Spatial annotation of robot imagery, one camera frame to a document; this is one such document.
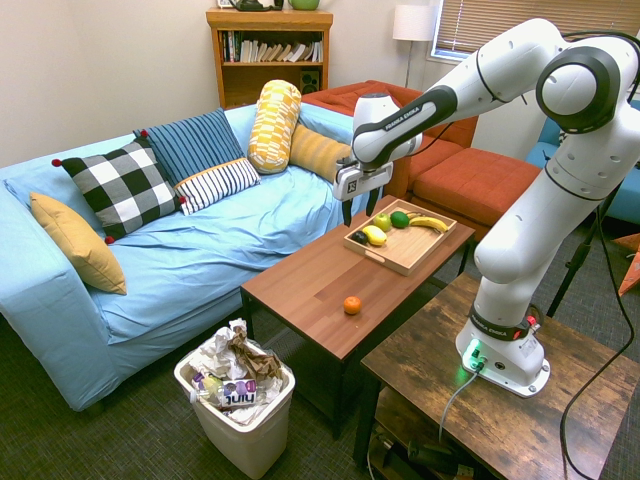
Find grey cable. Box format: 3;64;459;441
438;367;481;444

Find blue striped pillow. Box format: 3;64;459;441
132;107;246;189

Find black camera tripod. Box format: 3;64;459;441
545;179;626;319

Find white navy striped pillow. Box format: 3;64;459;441
173;157;262;217

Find cream plastic trash bin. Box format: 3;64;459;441
173;339;296;480

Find teal sofa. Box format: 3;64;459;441
524;99;640;224

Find rustic brown side table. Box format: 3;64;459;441
352;272;640;480

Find wooden serving tray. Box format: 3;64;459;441
342;198;458;277

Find clear hint water bottle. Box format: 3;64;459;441
188;374;269;409

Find crumpled brown paper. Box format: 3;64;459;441
227;327;285;381

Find black device under table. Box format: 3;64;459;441
407;439;459;476

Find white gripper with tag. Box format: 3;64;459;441
333;156;394;228

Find yellow patterned bolster pillow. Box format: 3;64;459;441
246;79;303;175

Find row of books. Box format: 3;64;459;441
221;30;325;64

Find black white checked pillow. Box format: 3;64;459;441
51;130;187;246

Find mustard striped lumbar pillow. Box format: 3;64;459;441
288;123;354;184

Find reddish wooden coffee table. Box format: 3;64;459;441
239;194;476;441

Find orange fabric object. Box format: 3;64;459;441
612;232;640;297

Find white shade floor lamp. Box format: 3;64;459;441
392;4;439;90

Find brown window blinds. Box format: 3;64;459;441
433;0;640;64

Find crumpled white paper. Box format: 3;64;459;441
192;319;251;381

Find plain mustard pillow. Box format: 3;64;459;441
28;191;128;296

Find black object on shelf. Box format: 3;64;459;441
232;0;285;12

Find yellow banana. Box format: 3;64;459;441
405;212;450;235

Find orange sectional sofa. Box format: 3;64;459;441
301;79;544;241

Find wooden bookshelf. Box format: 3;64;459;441
205;7;335;110

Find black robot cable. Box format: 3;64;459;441
558;29;640;480

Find light blue sofa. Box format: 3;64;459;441
0;102;391;414

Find yellow lemon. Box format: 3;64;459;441
361;224;389;247

